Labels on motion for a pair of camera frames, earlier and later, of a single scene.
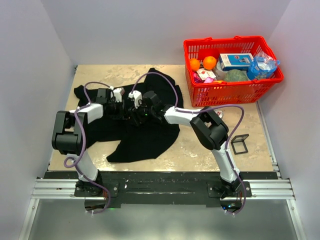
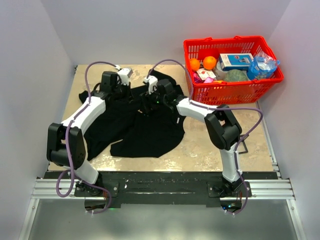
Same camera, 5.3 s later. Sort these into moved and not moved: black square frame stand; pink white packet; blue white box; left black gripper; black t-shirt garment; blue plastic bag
Moved: black t-shirt garment; left black gripper
Not moved: blue plastic bag; pink white packet; black square frame stand; blue white box
